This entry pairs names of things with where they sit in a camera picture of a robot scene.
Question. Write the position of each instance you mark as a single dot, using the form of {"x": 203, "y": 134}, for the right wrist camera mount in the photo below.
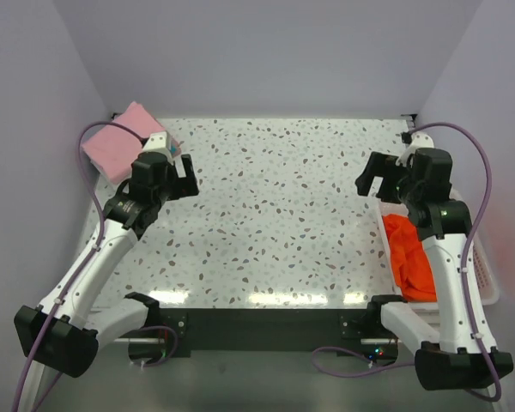
{"x": 413, "y": 141}

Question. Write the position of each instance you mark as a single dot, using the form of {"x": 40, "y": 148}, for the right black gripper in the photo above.
{"x": 375, "y": 166}

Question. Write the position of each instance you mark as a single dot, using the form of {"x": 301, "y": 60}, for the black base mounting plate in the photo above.
{"x": 183, "y": 331}

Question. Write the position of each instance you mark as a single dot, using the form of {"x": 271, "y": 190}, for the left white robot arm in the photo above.
{"x": 58, "y": 332}

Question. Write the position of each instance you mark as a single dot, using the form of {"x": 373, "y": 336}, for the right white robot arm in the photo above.
{"x": 462, "y": 353}

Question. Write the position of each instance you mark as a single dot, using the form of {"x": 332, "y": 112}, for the white plastic basket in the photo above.
{"x": 487, "y": 286}

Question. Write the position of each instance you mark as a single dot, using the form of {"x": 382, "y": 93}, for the teal folded t shirt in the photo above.
{"x": 175, "y": 148}

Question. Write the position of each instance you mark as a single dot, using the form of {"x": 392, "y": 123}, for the orange t shirt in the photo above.
{"x": 409, "y": 264}

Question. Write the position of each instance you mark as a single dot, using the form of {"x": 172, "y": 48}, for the pink folded t shirt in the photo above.
{"x": 112, "y": 150}

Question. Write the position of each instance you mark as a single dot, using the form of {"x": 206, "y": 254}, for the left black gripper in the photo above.
{"x": 190, "y": 188}

